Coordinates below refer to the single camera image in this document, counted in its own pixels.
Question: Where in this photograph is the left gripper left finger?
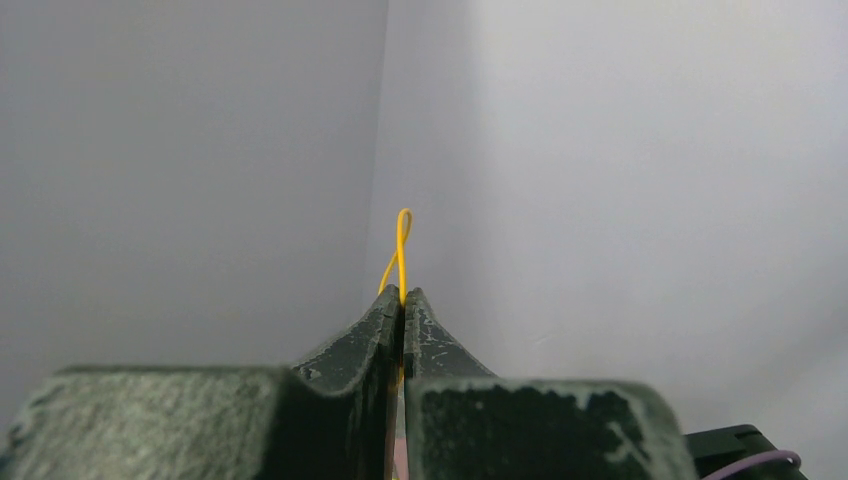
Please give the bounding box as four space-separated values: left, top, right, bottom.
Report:
1 286 402 479

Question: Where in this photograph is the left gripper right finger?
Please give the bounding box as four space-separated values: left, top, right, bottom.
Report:
404 289 697 479

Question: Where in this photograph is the yellow cable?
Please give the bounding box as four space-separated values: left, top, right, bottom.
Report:
377 207 415 307

